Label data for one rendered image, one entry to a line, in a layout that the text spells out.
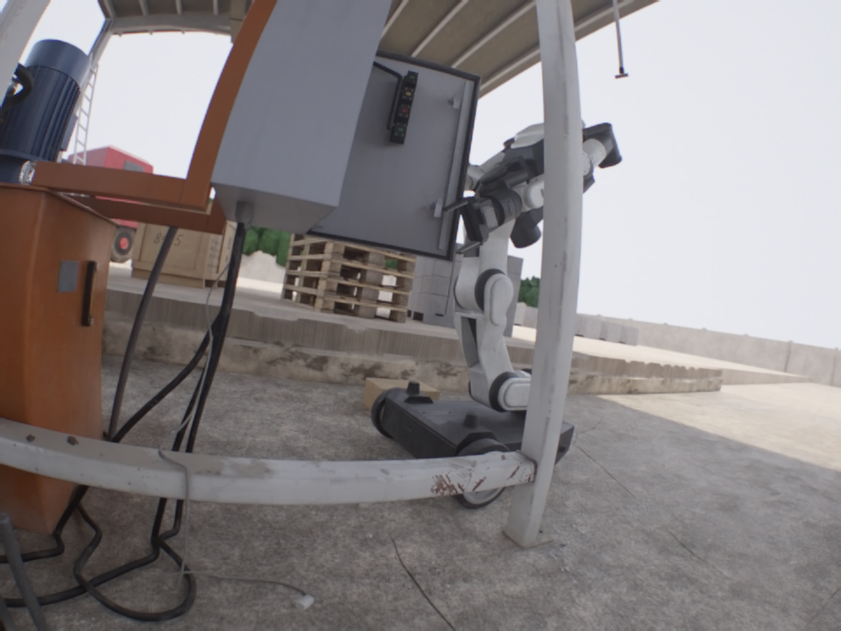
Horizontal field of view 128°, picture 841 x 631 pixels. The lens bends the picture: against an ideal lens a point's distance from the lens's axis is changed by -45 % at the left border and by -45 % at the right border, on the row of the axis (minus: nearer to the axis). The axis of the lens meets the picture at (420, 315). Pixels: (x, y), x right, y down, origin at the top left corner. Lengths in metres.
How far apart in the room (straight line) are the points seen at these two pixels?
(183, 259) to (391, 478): 3.32
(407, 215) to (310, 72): 0.52
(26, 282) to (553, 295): 0.92
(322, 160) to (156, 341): 1.71
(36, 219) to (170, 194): 0.25
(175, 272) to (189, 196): 3.16
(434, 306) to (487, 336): 2.65
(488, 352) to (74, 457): 1.10
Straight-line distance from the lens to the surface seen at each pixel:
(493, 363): 1.24
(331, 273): 2.85
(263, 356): 2.10
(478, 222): 0.90
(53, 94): 1.12
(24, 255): 0.70
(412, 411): 1.22
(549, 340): 0.75
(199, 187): 0.59
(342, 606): 0.71
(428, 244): 1.02
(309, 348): 2.14
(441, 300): 3.82
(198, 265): 3.66
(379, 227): 1.01
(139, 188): 0.61
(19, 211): 0.72
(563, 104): 0.79
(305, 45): 0.69
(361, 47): 0.71
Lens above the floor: 0.52
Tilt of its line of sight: 2 degrees down
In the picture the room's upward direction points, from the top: 10 degrees clockwise
